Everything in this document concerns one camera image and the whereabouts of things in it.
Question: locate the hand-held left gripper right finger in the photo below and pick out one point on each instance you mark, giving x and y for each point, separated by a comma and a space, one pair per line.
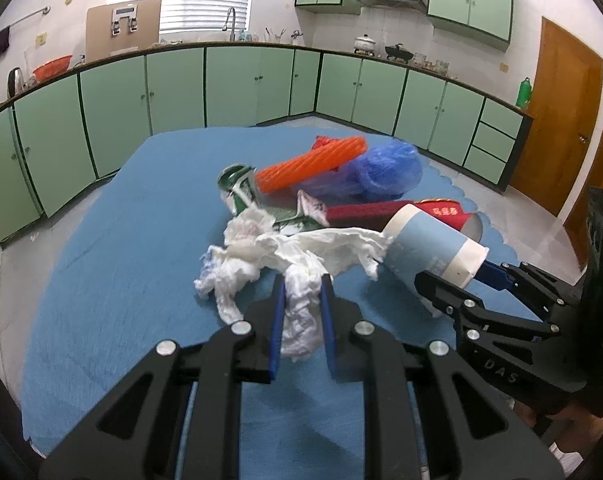
329, 320

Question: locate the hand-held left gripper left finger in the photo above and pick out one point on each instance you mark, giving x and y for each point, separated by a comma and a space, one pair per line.
276, 320

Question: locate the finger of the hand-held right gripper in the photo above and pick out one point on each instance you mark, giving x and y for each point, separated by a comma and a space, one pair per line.
446, 295
496, 275

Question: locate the white tissue paper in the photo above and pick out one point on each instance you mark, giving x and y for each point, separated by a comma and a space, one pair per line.
241, 255
301, 310

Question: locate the white and blue paper cup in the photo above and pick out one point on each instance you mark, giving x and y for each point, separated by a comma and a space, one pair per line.
426, 245

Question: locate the dark red foam net sleeve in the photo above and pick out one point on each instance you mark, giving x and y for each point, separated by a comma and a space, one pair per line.
361, 212

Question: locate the crumpled printed wrapper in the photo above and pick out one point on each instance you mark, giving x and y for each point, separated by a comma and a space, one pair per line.
314, 207

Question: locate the blue plastic bag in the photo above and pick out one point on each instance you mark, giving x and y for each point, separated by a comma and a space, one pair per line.
386, 170

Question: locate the blue tablecloth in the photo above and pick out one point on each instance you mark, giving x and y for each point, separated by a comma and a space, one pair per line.
131, 270

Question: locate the orange foam net sleeve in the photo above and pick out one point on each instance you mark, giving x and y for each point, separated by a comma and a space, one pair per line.
306, 165

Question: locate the wooden door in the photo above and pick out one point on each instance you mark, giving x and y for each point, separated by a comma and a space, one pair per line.
556, 120

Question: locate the red plastic bag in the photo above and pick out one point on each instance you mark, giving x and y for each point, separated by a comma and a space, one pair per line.
322, 142

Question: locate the green bottle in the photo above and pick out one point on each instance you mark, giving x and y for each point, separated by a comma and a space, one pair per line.
524, 94

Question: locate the group of glass jars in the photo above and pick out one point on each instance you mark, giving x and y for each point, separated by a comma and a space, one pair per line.
431, 64

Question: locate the black wok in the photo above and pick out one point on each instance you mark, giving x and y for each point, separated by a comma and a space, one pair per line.
399, 52

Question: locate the white cooking pot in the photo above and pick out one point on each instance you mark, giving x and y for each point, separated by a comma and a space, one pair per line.
365, 44

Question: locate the green base cabinets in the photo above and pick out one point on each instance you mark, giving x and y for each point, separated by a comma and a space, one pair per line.
116, 105

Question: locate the metal faucet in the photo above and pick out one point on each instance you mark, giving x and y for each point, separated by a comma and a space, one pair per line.
230, 17

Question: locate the red basin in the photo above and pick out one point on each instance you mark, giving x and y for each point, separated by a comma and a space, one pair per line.
53, 69

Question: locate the wooden board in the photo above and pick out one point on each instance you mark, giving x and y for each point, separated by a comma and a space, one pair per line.
98, 35

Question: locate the silver metal fixture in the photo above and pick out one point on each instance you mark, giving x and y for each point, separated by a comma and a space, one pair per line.
124, 12

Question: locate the steel kettle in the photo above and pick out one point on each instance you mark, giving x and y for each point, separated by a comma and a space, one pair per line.
16, 82

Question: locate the metal towel rail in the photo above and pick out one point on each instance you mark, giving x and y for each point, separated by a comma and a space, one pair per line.
23, 17

